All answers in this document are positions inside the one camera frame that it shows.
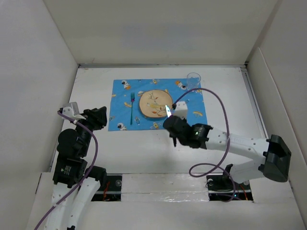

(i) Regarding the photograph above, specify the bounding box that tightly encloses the iridescent fork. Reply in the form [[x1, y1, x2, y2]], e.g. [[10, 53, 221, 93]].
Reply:
[[130, 92, 135, 125]]

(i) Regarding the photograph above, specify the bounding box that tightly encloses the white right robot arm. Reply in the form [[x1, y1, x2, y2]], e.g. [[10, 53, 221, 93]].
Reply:
[[163, 115, 292, 189]]

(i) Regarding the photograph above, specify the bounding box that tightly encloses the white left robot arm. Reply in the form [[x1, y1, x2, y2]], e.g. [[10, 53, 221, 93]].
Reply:
[[35, 103, 107, 230]]

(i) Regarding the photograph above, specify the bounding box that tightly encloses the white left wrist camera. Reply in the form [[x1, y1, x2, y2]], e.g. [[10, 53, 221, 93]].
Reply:
[[59, 102, 85, 120]]

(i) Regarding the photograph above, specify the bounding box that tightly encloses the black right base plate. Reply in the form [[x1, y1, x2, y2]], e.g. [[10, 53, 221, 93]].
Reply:
[[206, 173, 253, 202]]

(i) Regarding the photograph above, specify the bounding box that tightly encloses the clear plastic cup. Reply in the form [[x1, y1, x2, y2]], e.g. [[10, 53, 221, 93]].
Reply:
[[187, 72, 201, 90]]

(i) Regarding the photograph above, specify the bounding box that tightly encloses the iridescent knife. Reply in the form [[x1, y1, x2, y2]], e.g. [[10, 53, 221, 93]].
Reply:
[[165, 104, 178, 148]]

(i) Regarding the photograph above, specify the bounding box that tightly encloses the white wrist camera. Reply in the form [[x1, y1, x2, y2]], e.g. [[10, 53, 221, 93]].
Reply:
[[59, 102, 85, 120], [172, 101, 188, 119]]

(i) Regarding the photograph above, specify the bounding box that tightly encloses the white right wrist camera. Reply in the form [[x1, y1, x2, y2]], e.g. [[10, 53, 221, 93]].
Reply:
[[172, 101, 188, 119]]

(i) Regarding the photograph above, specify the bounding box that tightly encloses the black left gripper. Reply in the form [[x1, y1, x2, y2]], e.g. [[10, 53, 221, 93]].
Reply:
[[72, 105, 106, 156]]

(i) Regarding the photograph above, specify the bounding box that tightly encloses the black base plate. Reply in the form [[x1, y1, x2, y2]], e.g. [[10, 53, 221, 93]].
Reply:
[[206, 173, 253, 202], [92, 174, 122, 202]]

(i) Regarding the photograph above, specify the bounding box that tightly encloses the beige bird-pattern plate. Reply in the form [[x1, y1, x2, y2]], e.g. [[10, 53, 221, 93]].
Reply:
[[139, 90, 173, 119]]

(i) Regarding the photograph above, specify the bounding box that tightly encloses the blue space-print cloth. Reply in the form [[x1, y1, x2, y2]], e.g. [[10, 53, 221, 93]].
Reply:
[[107, 78, 208, 132]]

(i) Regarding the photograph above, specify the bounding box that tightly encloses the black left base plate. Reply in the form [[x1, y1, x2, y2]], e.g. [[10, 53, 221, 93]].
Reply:
[[92, 174, 122, 202]]

